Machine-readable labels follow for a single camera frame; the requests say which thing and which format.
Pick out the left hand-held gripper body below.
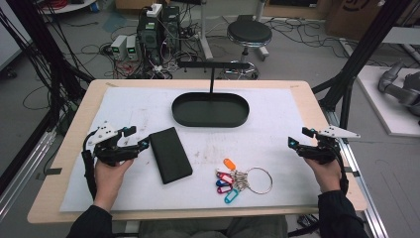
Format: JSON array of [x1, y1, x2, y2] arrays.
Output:
[[86, 120, 142, 167]]

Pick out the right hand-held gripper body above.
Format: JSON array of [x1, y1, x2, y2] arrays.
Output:
[[296, 124, 362, 166]]

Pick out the black wallet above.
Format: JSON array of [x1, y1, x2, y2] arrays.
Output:
[[148, 126, 194, 185]]

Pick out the key ring with coloured tags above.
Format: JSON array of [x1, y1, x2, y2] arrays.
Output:
[[214, 157, 274, 205]]

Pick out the black oval tray with hanger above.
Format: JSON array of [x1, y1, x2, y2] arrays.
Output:
[[170, 60, 252, 129]]

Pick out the person's right hand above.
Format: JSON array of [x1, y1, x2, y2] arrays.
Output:
[[302, 156, 343, 194]]

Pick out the person's left hand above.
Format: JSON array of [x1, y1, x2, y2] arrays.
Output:
[[93, 158, 135, 213]]

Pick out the wooden table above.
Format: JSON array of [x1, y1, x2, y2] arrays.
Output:
[[27, 78, 368, 225]]

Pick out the white table mat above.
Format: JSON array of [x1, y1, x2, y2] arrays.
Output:
[[58, 86, 323, 213]]

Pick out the white floor board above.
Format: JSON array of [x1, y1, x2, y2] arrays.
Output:
[[356, 64, 420, 139]]

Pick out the grey bench power supply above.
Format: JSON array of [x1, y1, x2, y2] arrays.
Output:
[[125, 35, 140, 61], [110, 34, 129, 61]]

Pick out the black computer tower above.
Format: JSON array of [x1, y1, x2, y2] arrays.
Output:
[[160, 5, 182, 55], [136, 12, 163, 66]]

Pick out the black round stool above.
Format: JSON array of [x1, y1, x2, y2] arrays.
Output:
[[224, 19, 274, 80]]

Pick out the cardboard box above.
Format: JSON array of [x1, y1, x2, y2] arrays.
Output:
[[324, 0, 420, 42]]

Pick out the white power adapter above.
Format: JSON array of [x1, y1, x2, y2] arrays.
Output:
[[146, 2, 163, 19]]

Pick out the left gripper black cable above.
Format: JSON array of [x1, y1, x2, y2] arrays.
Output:
[[81, 130, 99, 201]]

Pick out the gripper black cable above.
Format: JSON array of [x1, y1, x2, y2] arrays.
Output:
[[81, 130, 99, 201], [334, 144, 350, 196]]

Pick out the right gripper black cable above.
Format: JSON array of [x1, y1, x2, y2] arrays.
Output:
[[334, 144, 350, 196]]

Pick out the aluminium rail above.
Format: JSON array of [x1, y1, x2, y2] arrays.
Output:
[[324, 109, 390, 238], [0, 129, 57, 220]]

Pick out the black metal frame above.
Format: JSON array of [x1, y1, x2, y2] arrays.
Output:
[[0, 0, 96, 196], [311, 0, 414, 131]]

